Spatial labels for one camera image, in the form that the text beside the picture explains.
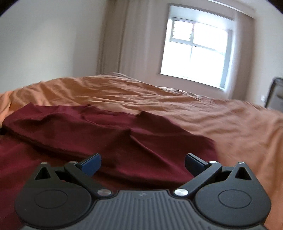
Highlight dark padded headboard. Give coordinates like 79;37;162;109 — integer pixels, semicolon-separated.
264;77;283;112

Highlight beige left curtain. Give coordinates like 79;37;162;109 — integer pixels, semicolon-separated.
97;1;168;81

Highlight orange duvet cover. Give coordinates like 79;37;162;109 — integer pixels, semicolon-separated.
1;75;282;229

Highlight maroon knit shirt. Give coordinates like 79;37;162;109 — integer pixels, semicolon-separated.
1;104;217;229

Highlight bright bedroom window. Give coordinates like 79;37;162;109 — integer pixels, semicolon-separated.
160;4;234;89

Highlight beige curtain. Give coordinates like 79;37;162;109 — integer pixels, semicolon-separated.
97;1;168;81
226;11;255;100

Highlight beige right curtain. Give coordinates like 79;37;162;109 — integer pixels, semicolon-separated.
226;11;255;100

